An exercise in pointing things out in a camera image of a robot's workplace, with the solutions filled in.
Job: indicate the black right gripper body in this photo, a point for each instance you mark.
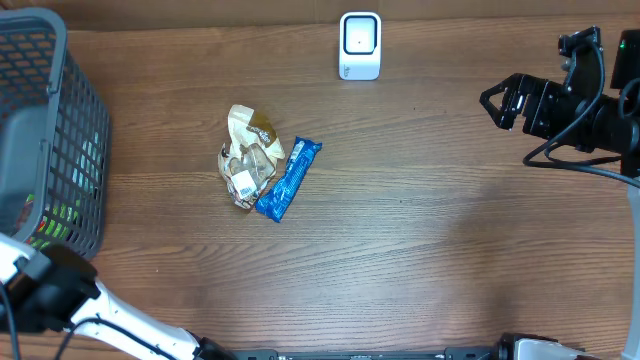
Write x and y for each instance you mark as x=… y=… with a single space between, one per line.
x=551 y=109

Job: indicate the blue cookie packet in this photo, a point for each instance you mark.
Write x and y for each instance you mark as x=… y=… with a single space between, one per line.
x=276 y=202

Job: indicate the beige brown snack bag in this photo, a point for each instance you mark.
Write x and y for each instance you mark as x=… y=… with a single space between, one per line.
x=249 y=163

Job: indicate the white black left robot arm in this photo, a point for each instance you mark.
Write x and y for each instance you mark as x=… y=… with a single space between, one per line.
x=53 y=288

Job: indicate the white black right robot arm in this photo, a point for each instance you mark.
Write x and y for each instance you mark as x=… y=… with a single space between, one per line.
x=590 y=122

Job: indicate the white barcode scanner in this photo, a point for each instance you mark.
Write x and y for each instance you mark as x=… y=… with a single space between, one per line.
x=360 y=46

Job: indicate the grey plastic mesh basket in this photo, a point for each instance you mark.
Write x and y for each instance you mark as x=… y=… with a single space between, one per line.
x=55 y=138

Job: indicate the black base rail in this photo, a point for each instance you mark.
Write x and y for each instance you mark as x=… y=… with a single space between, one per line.
x=450 y=353

